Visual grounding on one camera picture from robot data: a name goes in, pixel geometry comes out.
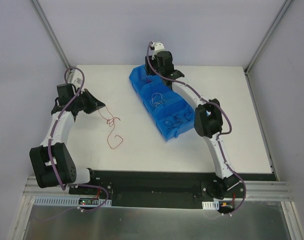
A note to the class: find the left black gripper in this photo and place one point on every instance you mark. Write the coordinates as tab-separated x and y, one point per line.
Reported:
86	100

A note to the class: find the aluminium frame post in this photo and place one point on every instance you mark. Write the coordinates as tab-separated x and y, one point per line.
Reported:
50	32
269	33

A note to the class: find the left white cable duct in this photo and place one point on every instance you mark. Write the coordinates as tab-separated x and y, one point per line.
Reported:
71	201

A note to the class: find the left aluminium frame post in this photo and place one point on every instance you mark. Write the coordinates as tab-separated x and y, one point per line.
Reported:
50	32

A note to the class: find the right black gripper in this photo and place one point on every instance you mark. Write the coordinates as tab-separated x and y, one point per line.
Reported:
149	65

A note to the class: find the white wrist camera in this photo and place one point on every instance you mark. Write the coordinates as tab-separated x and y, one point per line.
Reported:
77	82
156	47

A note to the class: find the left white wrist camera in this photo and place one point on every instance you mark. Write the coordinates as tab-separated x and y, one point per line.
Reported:
77	82

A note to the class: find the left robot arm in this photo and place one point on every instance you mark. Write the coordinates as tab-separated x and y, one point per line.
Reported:
51	161

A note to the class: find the right white cable duct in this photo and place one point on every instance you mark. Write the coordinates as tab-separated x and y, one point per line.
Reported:
211	205

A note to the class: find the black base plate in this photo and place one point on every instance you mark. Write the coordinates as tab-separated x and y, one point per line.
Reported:
174	190

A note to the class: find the right aluminium frame post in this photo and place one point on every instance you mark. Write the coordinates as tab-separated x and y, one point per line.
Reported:
269	33

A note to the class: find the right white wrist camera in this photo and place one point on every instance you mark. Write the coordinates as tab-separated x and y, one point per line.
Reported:
156	47

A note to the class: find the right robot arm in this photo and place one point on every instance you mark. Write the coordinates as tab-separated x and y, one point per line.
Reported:
210	121

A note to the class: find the blue three-compartment bin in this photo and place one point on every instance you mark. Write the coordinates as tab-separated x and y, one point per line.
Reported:
171	114

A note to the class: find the white cable duct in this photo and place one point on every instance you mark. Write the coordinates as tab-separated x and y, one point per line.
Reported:
71	201
211	205

